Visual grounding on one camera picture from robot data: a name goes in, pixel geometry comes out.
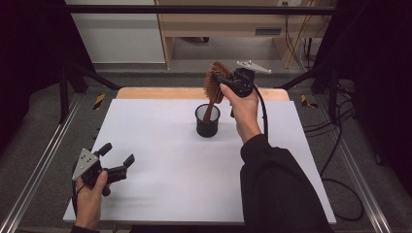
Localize person's left hand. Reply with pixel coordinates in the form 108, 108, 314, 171
74, 170, 110, 230

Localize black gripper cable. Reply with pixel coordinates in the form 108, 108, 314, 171
253, 84, 365, 223
71, 160, 87, 218

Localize aluminium rail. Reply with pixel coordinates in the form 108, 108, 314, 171
0, 93, 84, 233
315, 96, 394, 233

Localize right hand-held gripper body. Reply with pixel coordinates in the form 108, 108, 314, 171
226, 59, 273, 118

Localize hanging cable bundle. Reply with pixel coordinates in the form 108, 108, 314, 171
282, 1, 326, 72

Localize black curtain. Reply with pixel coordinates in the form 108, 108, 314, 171
0, 0, 95, 154
315, 0, 412, 190

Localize brown wooden hairbrush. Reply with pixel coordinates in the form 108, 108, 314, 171
202, 61, 233, 123

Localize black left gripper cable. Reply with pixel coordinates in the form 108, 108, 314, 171
71, 160, 87, 218

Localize white board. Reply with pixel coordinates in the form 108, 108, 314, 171
62, 98, 337, 225

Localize white cabinet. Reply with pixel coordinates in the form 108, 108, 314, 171
64, 0, 166, 64

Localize black frame crossbar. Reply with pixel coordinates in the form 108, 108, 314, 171
62, 4, 338, 16

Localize wooden table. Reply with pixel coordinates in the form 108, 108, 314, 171
116, 86, 291, 102

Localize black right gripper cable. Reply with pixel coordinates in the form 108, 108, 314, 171
253, 84, 365, 223

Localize person's right hand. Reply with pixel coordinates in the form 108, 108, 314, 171
220, 83, 263, 145

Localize black floor cables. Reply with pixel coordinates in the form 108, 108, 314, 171
303, 82, 358, 167

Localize black mesh cup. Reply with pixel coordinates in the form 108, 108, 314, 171
194, 103, 222, 138

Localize black frame leg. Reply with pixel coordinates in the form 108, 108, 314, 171
277, 62, 340, 123
58, 61, 121, 124

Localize light wooden desk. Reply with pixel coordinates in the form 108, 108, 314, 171
154, 0, 338, 70

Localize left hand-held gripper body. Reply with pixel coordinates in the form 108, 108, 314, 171
71, 148, 113, 197

